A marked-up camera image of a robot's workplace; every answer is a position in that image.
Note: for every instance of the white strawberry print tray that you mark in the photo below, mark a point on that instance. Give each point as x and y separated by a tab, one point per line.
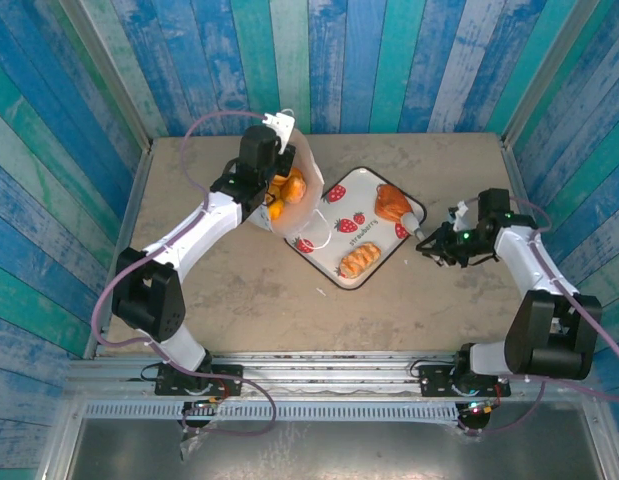
361	197

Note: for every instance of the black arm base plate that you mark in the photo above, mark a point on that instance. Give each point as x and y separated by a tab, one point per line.
224	382
439	382

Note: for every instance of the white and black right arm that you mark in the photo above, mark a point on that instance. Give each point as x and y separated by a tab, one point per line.
544	325

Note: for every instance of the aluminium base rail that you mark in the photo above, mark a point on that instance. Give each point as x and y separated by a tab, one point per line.
329	375

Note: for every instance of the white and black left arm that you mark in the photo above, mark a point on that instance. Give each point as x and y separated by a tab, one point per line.
164	305

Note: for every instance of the grey metal panel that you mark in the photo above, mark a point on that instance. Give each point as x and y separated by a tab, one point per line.
339	450

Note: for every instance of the pale braided fake pastry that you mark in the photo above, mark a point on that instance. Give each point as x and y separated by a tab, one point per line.
360	260

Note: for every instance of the white printed paper bag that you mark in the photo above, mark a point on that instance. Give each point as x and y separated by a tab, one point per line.
309	210

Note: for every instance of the steel tongs with white tips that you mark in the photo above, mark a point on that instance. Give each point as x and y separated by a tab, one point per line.
413	224

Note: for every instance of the small LED circuit board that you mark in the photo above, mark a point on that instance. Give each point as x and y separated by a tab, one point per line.
201	407
479	407

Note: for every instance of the aluminium frame post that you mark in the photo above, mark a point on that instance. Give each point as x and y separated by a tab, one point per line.
545	75
107	75

